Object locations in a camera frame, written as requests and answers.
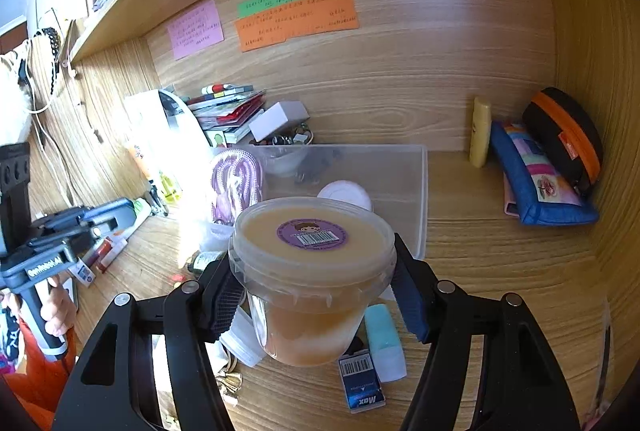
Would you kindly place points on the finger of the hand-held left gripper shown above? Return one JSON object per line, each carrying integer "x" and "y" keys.
{"x": 65, "y": 243}
{"x": 107, "y": 211}

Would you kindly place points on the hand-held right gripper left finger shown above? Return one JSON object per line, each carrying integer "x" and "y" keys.
{"x": 222, "y": 303}

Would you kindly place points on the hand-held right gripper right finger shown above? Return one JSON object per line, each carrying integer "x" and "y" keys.
{"x": 409, "y": 308}

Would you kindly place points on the clear plastic jar purple label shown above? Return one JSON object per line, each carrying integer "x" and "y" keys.
{"x": 310, "y": 301}

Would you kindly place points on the clear plastic storage bin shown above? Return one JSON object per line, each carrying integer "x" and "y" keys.
{"x": 390, "y": 181}

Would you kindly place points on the wooden desktop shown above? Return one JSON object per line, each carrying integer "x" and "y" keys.
{"x": 475, "y": 286}

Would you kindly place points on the person's left hand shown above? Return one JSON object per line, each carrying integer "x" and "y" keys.
{"x": 55, "y": 313}

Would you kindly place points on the green orange packet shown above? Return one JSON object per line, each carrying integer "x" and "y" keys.
{"x": 136, "y": 216}

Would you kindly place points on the blue white small box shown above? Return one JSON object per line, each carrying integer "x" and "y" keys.
{"x": 82, "y": 274}

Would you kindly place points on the teal white tube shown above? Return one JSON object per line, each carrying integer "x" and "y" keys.
{"x": 385, "y": 341}

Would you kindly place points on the red white small box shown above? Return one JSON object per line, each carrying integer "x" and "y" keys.
{"x": 106, "y": 252}

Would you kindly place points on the small white round container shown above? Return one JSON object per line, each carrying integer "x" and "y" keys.
{"x": 242, "y": 341}

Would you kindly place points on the small dark bottle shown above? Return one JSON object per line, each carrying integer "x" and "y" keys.
{"x": 205, "y": 261}

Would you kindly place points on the metal nail clipper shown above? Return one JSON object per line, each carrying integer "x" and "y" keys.
{"x": 157, "y": 203}

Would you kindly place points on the orange white packet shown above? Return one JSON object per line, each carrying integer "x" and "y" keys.
{"x": 139, "y": 161}

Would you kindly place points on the yellow green small bottle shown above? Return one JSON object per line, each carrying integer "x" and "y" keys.
{"x": 171, "y": 187}

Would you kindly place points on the gold binder clips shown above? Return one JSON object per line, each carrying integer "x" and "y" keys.
{"x": 229, "y": 386}

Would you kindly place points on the blue staples box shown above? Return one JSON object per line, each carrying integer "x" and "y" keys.
{"x": 362, "y": 381}

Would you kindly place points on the white paper bag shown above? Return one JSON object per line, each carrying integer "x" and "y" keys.
{"x": 165, "y": 136}

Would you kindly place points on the orange patterned clothing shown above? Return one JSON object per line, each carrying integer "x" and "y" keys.
{"x": 35, "y": 361}

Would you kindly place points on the purple round woven coaster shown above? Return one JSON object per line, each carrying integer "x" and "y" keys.
{"x": 235, "y": 176}

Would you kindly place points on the white fluffy item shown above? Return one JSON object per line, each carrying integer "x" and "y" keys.
{"x": 12, "y": 96}

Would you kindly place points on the stack of colourful boxes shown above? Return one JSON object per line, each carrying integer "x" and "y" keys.
{"x": 225, "y": 111}

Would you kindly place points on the black headband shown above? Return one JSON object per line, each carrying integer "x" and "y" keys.
{"x": 52, "y": 51}

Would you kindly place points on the paint tube pack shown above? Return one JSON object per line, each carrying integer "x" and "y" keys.
{"x": 227, "y": 88}

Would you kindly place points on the blue patchwork pencil case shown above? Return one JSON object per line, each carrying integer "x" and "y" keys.
{"x": 540, "y": 196}

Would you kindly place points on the yellow lotion bottle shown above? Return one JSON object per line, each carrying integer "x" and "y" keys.
{"x": 481, "y": 131}

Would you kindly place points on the small white carton box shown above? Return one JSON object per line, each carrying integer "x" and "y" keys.
{"x": 277, "y": 118}

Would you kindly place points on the pink paper note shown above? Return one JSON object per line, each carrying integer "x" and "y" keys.
{"x": 196, "y": 30}

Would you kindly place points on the black orange zip case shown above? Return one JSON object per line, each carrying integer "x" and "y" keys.
{"x": 562, "y": 136}

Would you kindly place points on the orange paper note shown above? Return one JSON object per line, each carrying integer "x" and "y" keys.
{"x": 300, "y": 25}

